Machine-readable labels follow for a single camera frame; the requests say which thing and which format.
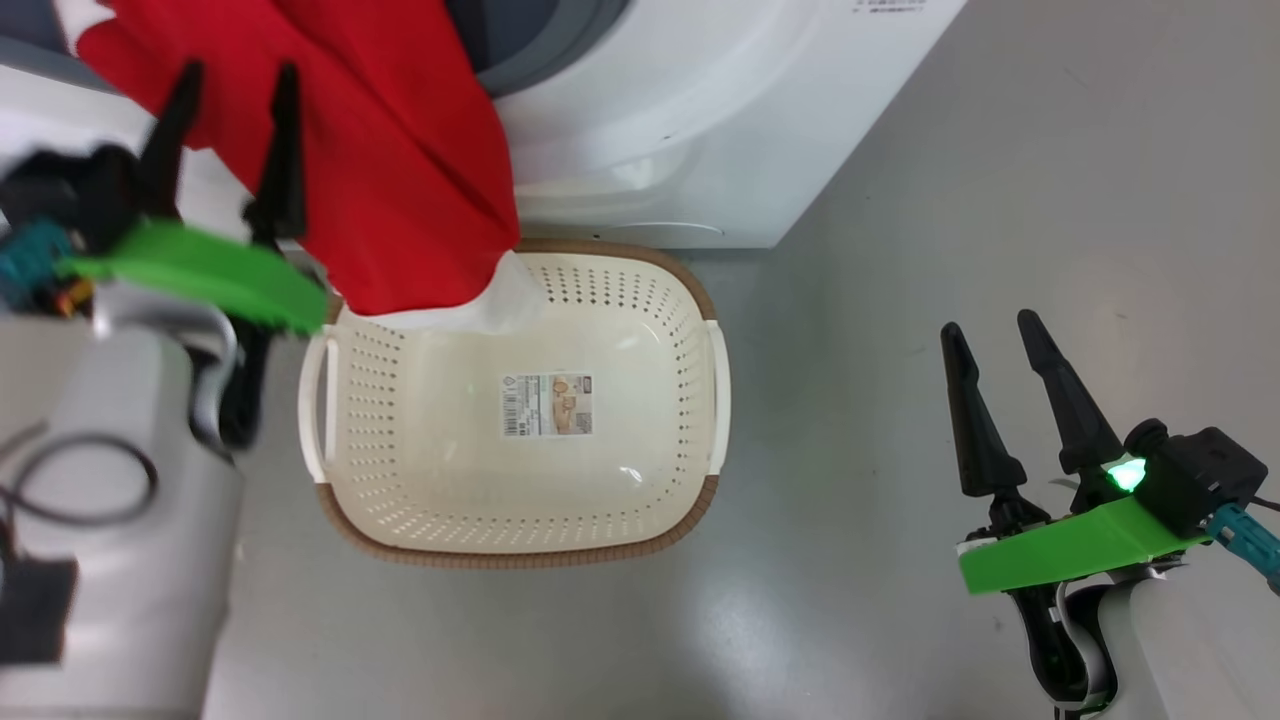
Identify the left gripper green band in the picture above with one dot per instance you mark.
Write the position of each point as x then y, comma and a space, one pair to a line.
200, 268

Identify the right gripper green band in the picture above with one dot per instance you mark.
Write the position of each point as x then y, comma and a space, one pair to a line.
1070, 550

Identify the red garment with white trim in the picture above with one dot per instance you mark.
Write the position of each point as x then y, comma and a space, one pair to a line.
400, 150

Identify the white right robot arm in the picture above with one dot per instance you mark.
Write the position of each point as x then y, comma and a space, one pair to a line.
1200, 640

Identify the paper basket product label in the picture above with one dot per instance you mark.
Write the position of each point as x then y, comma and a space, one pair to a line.
547, 405

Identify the white front-load washing machine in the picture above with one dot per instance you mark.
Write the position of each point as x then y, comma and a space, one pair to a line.
700, 120

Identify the cream perforated laundry basket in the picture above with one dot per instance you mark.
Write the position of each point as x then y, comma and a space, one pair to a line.
520, 500

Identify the round white filter cover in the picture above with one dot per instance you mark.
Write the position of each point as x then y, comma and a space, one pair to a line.
660, 230

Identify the printed instruction decal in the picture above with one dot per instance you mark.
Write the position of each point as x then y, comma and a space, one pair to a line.
890, 5

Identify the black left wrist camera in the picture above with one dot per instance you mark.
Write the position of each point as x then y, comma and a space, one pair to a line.
95, 190

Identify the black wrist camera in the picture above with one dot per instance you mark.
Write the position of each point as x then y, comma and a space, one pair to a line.
1200, 470
95, 190

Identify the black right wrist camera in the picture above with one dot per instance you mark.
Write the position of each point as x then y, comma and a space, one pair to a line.
1200, 470

